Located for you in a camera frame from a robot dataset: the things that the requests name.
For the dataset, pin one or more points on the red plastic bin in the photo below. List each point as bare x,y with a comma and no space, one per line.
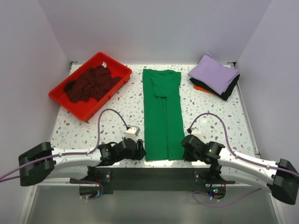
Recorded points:
85,110

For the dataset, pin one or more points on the folded lilac t shirt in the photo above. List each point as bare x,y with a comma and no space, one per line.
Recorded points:
215,75

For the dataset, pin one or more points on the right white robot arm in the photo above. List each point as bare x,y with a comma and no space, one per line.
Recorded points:
281,178

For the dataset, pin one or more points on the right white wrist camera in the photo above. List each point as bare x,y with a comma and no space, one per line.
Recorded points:
195,131

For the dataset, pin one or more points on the folded orange t shirt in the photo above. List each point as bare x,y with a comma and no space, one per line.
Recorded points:
201,89

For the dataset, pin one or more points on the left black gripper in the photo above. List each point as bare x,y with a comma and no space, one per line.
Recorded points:
139,152

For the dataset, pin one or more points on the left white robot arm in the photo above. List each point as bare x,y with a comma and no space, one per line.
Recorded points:
45,162

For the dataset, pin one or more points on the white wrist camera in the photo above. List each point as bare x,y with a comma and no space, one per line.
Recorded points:
195,131
132,133

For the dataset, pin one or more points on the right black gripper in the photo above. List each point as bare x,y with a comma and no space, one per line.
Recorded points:
188,157

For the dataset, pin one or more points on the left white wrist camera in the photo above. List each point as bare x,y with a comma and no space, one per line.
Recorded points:
132,133

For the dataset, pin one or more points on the dark red t shirt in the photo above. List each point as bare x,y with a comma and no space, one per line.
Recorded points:
94,83

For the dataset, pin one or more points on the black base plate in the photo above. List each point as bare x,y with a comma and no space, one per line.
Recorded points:
148,179

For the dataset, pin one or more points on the folded black t shirt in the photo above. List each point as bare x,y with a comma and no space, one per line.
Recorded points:
225,95

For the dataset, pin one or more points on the green t shirt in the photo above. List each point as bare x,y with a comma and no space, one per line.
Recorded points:
163,122

